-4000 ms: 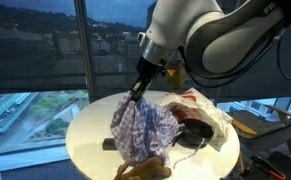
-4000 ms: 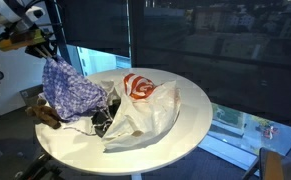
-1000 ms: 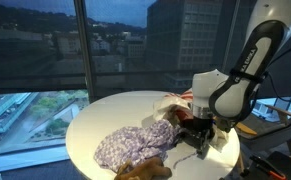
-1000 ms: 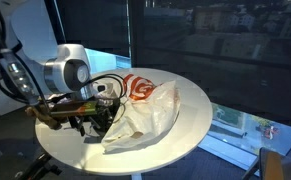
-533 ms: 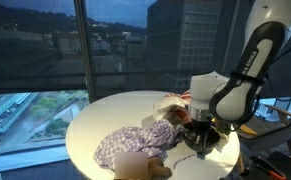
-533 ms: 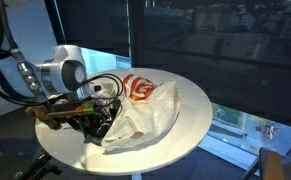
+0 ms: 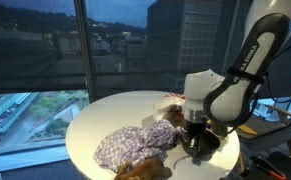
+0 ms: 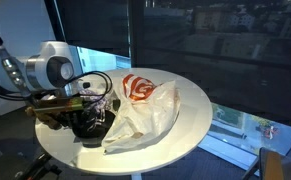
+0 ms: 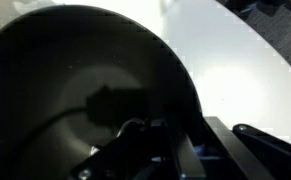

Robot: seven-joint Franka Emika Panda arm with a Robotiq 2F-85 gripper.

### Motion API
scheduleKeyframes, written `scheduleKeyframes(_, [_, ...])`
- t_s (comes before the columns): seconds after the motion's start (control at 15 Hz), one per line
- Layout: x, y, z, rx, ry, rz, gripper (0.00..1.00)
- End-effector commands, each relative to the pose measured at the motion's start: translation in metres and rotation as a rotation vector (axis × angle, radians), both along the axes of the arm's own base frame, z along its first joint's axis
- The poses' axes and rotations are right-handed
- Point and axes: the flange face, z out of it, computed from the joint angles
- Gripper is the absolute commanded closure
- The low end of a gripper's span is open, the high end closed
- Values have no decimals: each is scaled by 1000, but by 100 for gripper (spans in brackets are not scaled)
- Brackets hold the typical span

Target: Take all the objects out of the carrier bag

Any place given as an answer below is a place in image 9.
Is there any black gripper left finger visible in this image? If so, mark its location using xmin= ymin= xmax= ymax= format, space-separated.
xmin=68 ymin=118 xmax=186 ymax=180

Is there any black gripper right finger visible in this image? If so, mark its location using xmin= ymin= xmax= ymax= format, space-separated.
xmin=203 ymin=116 xmax=291 ymax=180

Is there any black round pan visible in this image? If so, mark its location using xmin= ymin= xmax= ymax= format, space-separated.
xmin=0 ymin=4 xmax=206 ymax=180

